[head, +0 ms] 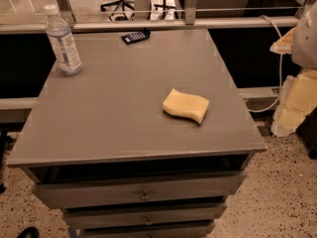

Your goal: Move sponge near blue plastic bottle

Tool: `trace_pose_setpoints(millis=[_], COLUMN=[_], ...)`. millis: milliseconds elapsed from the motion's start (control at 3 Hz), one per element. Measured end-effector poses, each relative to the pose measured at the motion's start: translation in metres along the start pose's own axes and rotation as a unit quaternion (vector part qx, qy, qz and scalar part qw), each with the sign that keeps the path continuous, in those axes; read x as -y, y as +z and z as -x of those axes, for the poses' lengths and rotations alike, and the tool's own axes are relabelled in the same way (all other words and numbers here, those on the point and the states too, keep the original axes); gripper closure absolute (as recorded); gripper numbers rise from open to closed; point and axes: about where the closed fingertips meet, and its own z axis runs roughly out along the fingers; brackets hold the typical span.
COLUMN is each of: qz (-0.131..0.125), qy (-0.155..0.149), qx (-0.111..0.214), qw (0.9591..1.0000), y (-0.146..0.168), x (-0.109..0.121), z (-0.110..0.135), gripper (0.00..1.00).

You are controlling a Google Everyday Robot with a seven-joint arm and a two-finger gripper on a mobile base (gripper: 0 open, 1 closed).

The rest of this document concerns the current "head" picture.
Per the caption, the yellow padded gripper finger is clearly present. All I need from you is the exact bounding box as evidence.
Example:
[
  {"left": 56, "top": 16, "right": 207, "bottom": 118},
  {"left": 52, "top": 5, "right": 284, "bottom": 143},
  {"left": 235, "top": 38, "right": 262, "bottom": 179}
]
[
  {"left": 269, "top": 28, "right": 295, "bottom": 55},
  {"left": 270, "top": 68, "right": 317, "bottom": 137}
]

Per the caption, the yellow sponge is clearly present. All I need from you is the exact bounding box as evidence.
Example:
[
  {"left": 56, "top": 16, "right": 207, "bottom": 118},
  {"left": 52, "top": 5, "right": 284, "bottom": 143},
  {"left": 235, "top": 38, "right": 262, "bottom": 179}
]
[{"left": 162, "top": 88, "right": 209, "bottom": 124}]

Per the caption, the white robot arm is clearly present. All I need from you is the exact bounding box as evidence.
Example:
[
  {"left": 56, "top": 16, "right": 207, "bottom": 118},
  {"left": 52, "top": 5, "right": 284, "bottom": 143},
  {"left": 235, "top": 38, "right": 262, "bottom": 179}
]
[{"left": 269, "top": 2, "right": 317, "bottom": 137}]

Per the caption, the clear plastic water bottle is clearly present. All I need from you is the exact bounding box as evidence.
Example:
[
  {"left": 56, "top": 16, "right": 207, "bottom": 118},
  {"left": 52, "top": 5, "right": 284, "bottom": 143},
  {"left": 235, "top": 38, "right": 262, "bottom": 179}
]
[{"left": 45, "top": 5, "right": 82, "bottom": 75}]

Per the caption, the dark blue remote control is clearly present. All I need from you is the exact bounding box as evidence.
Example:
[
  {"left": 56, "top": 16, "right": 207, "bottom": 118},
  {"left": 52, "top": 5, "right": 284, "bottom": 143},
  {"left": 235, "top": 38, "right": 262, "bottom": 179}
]
[{"left": 121, "top": 28, "right": 151, "bottom": 45}]

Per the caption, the bottom drawer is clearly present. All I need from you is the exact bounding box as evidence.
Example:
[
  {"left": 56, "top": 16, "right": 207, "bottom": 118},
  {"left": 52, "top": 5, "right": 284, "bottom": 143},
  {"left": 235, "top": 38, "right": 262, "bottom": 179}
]
[{"left": 83, "top": 220, "right": 215, "bottom": 238}]

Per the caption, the grey drawer cabinet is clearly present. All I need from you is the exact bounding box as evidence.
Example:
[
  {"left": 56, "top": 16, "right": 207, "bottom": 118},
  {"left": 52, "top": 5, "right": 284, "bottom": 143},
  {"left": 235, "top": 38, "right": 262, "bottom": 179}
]
[{"left": 6, "top": 29, "right": 267, "bottom": 238}]

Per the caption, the middle drawer with knob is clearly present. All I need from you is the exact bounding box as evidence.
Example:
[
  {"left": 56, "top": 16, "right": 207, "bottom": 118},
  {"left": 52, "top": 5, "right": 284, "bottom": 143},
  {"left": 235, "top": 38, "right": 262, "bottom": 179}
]
[{"left": 63, "top": 202, "right": 227, "bottom": 229}]

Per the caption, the drawer with knob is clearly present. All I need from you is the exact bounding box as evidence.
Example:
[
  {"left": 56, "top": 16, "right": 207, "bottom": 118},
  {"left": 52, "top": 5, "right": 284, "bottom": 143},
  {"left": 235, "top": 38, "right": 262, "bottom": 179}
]
[
  {"left": 34, "top": 171, "right": 246, "bottom": 208},
  {"left": 63, "top": 202, "right": 227, "bottom": 229}
]

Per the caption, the top drawer with knob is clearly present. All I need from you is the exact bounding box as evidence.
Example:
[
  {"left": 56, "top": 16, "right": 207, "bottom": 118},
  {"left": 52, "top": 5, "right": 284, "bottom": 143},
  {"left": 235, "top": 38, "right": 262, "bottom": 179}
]
[{"left": 34, "top": 171, "right": 246, "bottom": 208}]

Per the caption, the black shoe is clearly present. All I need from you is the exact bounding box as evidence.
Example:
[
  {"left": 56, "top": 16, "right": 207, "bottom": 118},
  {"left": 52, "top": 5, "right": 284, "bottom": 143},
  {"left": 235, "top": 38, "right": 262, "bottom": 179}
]
[{"left": 17, "top": 227, "right": 40, "bottom": 238}]

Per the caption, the white cable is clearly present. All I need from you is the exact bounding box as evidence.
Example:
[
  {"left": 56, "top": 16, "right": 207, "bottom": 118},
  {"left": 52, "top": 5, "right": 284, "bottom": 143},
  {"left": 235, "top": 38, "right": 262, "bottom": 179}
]
[{"left": 247, "top": 14, "right": 285, "bottom": 114}]

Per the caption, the metal railing frame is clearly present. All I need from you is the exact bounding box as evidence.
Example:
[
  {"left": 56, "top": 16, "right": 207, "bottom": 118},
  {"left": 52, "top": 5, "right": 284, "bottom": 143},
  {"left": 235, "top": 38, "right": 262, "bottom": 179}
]
[{"left": 0, "top": 0, "right": 316, "bottom": 34}]

